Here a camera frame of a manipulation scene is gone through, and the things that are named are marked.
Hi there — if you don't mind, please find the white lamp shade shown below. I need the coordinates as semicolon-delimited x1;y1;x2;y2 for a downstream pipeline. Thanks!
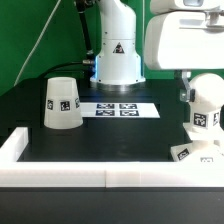
44;77;83;129

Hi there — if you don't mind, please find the white lamp base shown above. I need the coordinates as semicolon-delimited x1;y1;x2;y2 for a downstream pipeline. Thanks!
170;131;224;163

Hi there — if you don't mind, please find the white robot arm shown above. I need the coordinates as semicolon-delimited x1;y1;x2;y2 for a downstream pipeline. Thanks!
91;0;224;102

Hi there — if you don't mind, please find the white marker sheet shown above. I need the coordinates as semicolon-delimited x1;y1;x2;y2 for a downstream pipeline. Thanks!
81;102;160;119

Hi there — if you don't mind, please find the white cable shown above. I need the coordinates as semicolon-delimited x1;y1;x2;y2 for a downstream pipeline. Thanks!
13;0;63;87

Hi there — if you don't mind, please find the white lamp bulb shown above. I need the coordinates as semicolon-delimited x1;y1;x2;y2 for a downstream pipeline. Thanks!
183;73;224;134

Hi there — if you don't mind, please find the white U-shaped fence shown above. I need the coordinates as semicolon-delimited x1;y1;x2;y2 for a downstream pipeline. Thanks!
0;127;224;188

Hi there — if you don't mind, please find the black cable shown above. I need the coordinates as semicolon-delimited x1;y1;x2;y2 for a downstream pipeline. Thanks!
39;0;98;79

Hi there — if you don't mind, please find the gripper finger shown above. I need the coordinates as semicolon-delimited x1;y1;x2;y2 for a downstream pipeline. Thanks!
180;70;195;102

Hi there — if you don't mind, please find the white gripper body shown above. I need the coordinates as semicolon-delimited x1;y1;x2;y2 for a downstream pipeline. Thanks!
144;11;224;70

